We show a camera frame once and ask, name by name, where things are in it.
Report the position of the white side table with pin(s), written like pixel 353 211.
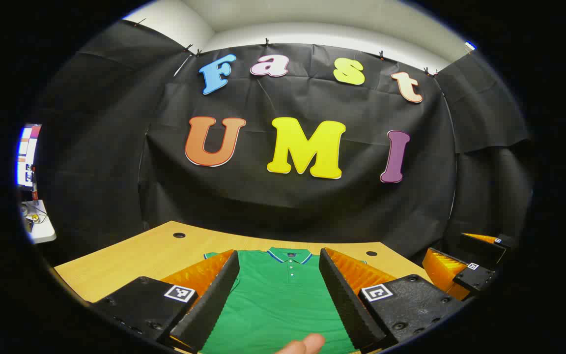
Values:
pixel 42 233

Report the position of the red bottle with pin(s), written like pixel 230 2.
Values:
pixel 35 189

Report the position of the green T-shirt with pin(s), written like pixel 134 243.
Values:
pixel 278 305

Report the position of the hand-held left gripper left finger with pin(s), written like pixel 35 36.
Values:
pixel 214 300

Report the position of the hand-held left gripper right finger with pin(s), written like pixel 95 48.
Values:
pixel 344 300

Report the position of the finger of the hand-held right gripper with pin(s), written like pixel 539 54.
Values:
pixel 474 278
pixel 484 248

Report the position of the computer monitor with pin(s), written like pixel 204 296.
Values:
pixel 28 152

